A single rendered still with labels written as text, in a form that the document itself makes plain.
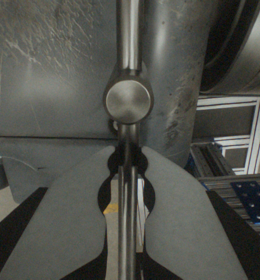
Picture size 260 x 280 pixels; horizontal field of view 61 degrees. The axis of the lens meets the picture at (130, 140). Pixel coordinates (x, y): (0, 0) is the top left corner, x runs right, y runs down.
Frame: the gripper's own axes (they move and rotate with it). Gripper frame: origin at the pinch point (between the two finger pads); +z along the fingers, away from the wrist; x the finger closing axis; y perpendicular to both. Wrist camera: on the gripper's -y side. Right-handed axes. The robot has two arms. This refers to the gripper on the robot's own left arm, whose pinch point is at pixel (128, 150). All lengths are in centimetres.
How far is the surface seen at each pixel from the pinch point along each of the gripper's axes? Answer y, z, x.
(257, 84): 0.4, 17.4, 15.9
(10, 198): 132, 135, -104
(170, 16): -6.8, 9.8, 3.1
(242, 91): 1.9, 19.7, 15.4
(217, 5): -8.0, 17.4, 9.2
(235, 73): -1.2, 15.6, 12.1
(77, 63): -3.0, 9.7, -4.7
